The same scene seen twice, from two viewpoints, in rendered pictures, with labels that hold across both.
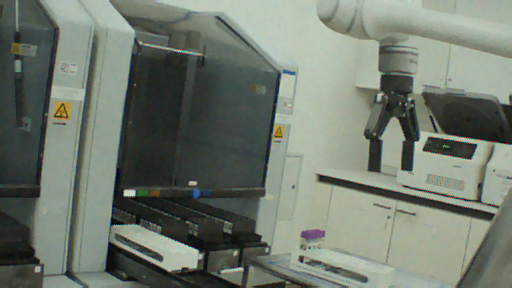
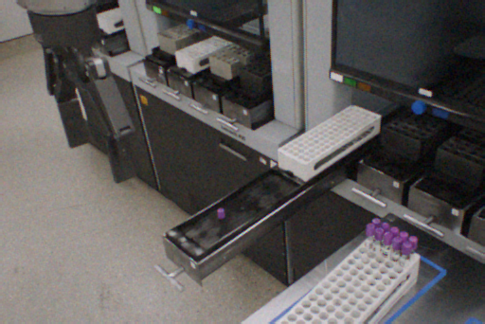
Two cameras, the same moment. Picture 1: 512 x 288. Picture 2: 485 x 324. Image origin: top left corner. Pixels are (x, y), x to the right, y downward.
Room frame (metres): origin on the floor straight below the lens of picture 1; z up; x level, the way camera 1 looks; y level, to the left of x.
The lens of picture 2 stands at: (1.64, -0.95, 1.60)
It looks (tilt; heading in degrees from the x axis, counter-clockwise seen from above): 37 degrees down; 96
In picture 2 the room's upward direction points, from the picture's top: 5 degrees counter-clockwise
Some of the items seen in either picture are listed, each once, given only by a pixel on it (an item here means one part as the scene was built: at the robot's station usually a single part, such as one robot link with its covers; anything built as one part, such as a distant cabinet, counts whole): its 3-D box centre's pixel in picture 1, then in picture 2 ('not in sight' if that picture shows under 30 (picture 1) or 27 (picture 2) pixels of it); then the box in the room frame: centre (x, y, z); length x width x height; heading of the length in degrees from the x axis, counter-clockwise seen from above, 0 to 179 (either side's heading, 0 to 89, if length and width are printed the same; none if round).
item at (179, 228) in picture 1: (172, 232); (402, 142); (1.89, 0.17, 0.85); 0.12 x 0.02 x 0.06; 136
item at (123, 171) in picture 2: (407, 156); (120, 156); (1.40, -0.38, 1.21); 0.03 x 0.01 x 0.07; 44
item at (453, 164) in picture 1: (461, 143); not in sight; (3.79, -1.38, 1.22); 0.62 x 0.56 x 0.64; 134
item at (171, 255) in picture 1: (151, 248); (330, 142); (1.71, 0.21, 0.83); 0.30 x 0.10 x 0.06; 46
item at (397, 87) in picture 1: (396, 95); (71, 45); (1.35, -0.32, 1.34); 0.08 x 0.07 x 0.09; 134
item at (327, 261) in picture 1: (340, 268); (350, 301); (1.71, -0.33, 0.85); 0.30 x 0.10 x 0.06; 49
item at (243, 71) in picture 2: (8, 238); (253, 81); (1.49, 0.56, 0.85); 0.12 x 0.02 x 0.06; 136
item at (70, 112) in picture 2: (375, 155); (74, 124); (1.30, -0.28, 1.21); 0.03 x 0.01 x 0.07; 44
